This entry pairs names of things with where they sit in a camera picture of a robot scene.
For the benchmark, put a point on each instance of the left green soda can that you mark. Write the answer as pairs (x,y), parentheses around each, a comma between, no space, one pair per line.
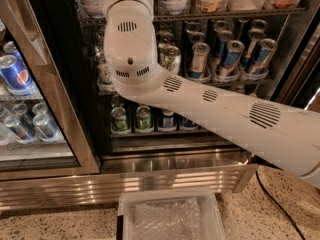
(119,119)

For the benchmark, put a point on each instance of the front left red bull can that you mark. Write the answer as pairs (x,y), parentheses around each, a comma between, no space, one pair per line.
(199,60)

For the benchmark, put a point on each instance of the large pepsi can behind glass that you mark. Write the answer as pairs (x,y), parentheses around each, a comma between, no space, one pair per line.
(15,73)

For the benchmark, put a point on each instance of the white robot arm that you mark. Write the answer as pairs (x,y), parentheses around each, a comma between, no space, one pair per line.
(285,136)

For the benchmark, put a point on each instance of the right front red bull can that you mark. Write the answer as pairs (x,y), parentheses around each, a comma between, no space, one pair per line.
(262,55)

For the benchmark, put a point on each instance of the stainless glass fridge door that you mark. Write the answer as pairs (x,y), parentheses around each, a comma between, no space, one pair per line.
(46,37)

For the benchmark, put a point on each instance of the silver can behind glass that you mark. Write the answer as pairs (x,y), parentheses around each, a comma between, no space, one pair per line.
(18,128)
(45,125)

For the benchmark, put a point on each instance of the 7up can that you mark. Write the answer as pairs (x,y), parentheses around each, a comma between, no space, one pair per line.
(103,71)
(170,58)

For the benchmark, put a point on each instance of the clear plastic bin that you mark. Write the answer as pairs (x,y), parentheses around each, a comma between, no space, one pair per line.
(212,228)

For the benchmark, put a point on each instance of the blue pepsi can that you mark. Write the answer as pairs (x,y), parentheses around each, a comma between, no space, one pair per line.
(166,119)
(186,123)

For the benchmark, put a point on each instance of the front right 7up can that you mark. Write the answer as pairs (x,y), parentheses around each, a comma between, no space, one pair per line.
(170,58)

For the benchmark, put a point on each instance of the green soda can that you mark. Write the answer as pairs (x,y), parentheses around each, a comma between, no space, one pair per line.
(119,119)
(143,117)

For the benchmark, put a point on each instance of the stainless steel fridge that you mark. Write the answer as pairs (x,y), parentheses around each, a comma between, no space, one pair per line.
(133,162)

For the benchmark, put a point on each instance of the front left 7up can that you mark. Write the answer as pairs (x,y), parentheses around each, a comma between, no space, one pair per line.
(103,71)

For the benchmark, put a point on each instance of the bubble wrap sheet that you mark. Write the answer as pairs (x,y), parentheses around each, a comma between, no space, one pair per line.
(177,220)

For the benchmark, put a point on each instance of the red bull can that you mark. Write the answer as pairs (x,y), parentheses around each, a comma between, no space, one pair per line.
(199,60)
(262,55)
(231,57)

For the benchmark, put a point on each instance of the middle blue pepsi can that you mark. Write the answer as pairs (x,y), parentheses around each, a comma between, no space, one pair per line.
(186,123)

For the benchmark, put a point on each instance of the left blue pepsi can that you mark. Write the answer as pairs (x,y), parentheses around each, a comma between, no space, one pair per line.
(166,119)

